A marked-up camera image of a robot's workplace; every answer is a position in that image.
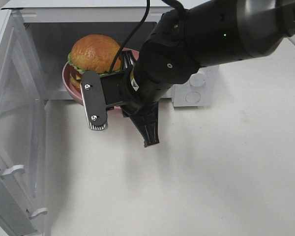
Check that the round white door button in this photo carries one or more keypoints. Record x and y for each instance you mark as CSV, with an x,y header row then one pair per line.
x,y
193,97

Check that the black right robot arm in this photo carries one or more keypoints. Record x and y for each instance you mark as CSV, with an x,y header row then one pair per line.
x,y
185,40

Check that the white microwave door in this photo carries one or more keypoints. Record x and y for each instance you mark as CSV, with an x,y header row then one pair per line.
x,y
22,130

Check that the toy hamburger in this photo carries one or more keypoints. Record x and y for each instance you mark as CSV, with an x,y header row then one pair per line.
x,y
93,52

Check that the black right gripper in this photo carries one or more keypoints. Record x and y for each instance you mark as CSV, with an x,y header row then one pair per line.
x,y
137,91

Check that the lower white dial knob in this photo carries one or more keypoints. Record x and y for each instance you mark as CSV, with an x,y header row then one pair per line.
x,y
198,79

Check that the white microwave oven body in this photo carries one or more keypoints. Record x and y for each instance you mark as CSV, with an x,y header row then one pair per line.
x,y
53,26

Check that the pink round plate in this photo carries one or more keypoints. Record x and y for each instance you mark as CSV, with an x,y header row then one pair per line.
x,y
74,92

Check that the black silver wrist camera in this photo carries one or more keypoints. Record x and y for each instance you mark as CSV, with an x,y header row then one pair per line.
x,y
94,101

